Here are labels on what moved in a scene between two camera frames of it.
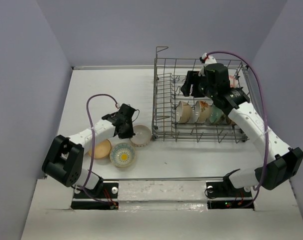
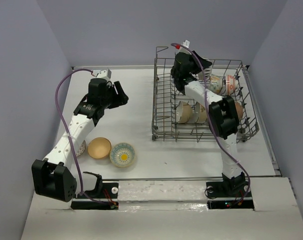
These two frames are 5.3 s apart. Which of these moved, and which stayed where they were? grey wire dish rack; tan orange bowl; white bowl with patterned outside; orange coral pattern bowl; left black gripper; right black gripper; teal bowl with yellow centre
Moved: left black gripper; white bowl with patterned outside; right black gripper
Stayed: teal bowl with yellow centre; tan orange bowl; grey wire dish rack; orange coral pattern bowl
